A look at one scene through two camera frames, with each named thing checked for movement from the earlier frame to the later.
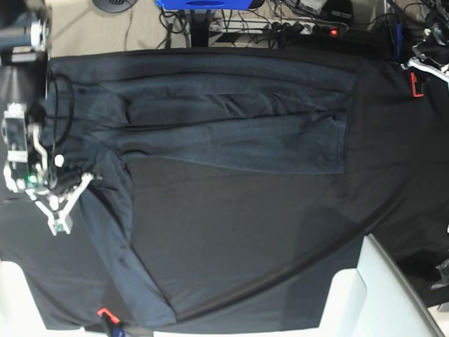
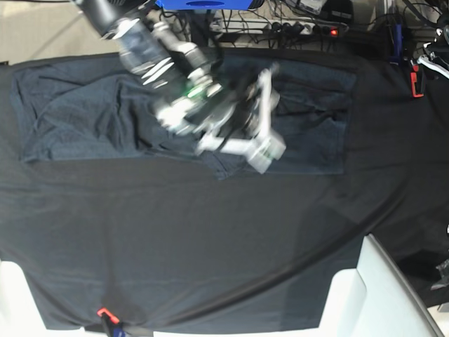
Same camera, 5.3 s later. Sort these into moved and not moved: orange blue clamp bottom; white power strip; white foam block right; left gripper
Moved: left gripper
Not moved: orange blue clamp bottom; white foam block right; white power strip
